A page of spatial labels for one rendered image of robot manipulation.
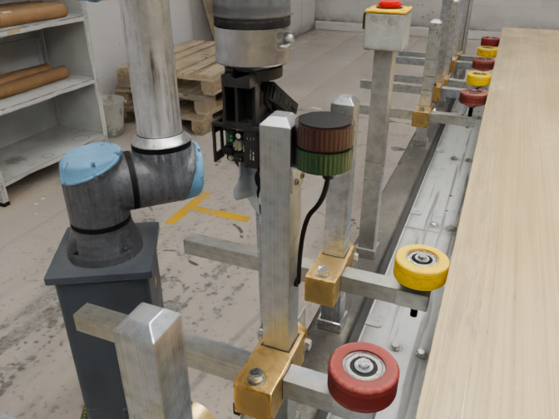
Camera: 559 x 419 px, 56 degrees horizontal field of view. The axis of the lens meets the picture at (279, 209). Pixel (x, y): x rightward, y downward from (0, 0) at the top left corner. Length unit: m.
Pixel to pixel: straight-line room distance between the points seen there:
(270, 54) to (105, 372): 1.15
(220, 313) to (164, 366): 1.74
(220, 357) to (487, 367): 0.32
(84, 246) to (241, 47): 0.87
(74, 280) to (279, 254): 0.85
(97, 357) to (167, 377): 1.14
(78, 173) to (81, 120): 2.59
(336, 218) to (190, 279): 1.54
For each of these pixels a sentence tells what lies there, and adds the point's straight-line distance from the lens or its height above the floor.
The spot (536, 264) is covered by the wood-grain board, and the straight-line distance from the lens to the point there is 0.87.
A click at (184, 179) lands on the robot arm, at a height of 0.79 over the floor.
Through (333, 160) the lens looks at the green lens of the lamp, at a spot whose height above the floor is 1.14.
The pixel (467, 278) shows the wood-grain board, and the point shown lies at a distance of 0.80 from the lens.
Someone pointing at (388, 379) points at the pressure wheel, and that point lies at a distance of 0.61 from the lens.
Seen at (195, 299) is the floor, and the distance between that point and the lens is 2.21.
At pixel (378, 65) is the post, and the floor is 1.12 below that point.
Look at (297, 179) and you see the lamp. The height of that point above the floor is 1.11.
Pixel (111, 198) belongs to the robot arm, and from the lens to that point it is 1.31.
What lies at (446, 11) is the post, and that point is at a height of 1.10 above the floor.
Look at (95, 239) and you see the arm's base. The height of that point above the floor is 0.67.
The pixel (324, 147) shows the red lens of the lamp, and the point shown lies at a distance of 0.51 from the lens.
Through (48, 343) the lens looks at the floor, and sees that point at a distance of 2.16.
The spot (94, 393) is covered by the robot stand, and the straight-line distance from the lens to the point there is 1.64.
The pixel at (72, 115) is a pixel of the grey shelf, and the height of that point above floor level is 0.23.
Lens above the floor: 1.34
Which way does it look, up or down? 28 degrees down
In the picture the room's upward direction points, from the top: straight up
